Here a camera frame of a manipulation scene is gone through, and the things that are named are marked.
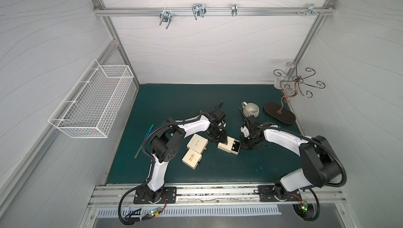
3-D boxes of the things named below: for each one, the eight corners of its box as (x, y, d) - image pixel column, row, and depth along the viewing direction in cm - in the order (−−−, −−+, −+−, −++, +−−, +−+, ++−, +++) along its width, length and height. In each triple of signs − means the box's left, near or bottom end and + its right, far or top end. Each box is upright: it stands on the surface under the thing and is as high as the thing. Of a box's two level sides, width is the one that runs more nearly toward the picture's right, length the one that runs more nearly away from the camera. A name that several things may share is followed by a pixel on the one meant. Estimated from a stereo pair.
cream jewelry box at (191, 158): (182, 161, 86) (181, 159, 83) (190, 150, 90) (189, 147, 87) (194, 170, 83) (193, 167, 80) (202, 157, 88) (201, 155, 84)
